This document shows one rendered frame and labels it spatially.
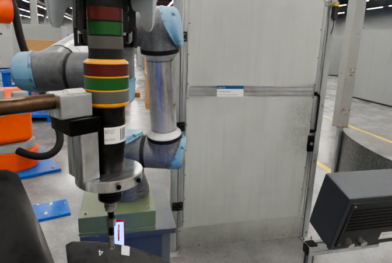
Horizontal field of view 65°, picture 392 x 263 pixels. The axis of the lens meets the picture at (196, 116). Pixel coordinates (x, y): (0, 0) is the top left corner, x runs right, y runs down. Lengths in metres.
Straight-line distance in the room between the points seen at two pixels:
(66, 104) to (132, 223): 0.82
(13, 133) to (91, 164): 3.95
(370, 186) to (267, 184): 1.70
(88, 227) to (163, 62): 0.56
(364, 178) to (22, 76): 0.88
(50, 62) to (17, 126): 3.65
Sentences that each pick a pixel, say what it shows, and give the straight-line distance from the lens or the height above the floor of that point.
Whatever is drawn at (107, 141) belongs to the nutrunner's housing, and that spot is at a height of 1.50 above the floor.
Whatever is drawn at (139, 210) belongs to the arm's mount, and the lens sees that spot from 1.07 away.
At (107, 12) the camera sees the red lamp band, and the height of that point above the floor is 1.62.
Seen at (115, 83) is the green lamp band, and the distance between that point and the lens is 0.31.
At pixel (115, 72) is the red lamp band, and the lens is 0.30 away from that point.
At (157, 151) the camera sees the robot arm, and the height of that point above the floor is 1.25.
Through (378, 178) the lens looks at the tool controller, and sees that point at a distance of 1.03.
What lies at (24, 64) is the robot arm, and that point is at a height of 1.55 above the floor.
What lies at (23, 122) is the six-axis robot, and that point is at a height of 0.63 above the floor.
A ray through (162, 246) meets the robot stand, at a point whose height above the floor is 0.92.
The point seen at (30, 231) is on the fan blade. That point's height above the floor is 1.37.
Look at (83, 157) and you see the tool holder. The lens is 0.31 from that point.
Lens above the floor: 1.60
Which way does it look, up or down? 13 degrees down
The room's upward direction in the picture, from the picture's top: 2 degrees clockwise
